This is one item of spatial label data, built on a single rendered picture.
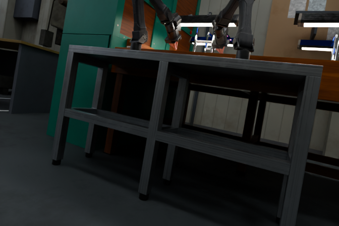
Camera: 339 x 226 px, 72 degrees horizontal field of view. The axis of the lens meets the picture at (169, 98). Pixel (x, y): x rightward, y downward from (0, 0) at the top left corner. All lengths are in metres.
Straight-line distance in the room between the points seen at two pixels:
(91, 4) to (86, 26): 0.17
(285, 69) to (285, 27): 3.07
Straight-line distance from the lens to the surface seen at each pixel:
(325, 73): 1.30
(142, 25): 1.40
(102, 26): 1.86
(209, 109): 3.95
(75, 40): 2.04
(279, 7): 4.11
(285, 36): 3.96
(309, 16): 1.69
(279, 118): 3.81
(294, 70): 0.94
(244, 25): 1.21
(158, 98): 1.05
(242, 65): 0.95
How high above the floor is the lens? 0.49
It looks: 1 degrees down
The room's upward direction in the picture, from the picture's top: 10 degrees clockwise
